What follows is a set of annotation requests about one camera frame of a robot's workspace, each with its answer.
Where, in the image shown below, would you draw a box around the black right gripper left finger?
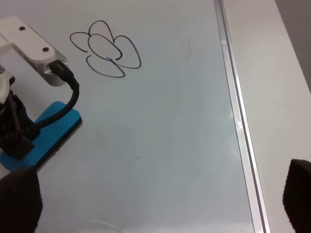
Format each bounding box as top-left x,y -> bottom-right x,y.
0,168 -> 43,233

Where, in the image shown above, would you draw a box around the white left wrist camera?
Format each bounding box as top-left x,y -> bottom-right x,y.
0,16 -> 68,86

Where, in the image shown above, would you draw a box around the black braided camera cable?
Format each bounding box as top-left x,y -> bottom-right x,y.
17,62 -> 80,139

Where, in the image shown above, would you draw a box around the white board with aluminium frame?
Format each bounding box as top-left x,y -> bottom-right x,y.
0,0 -> 270,233

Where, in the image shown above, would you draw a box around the blue whiteboard eraser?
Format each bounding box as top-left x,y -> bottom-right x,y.
0,109 -> 82,172

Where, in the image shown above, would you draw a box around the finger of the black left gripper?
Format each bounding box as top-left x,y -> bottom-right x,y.
0,129 -> 40,160

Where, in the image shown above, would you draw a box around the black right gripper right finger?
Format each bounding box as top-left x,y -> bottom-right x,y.
282,159 -> 311,233

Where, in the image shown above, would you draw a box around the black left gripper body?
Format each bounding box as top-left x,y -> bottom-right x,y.
0,66 -> 26,146

